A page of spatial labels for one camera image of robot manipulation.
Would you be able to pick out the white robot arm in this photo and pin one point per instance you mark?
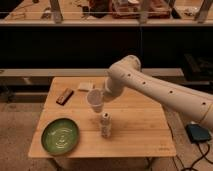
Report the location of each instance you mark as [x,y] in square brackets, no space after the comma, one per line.
[127,72]

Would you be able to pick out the green ceramic bowl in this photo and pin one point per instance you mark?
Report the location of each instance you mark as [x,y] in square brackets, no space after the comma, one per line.
[60,136]

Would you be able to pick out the white sponge piece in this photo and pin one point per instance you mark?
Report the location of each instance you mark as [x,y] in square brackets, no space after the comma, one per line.
[85,86]

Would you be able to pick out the small white bottle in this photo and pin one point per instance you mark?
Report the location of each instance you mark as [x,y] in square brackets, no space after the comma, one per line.
[105,125]

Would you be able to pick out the wooden table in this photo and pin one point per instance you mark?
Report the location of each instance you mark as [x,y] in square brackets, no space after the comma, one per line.
[139,126]

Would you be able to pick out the brown rectangular block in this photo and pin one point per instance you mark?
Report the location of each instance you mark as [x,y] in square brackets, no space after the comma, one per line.
[64,96]

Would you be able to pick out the black foot pedal box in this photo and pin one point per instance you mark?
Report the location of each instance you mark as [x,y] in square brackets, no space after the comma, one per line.
[197,134]

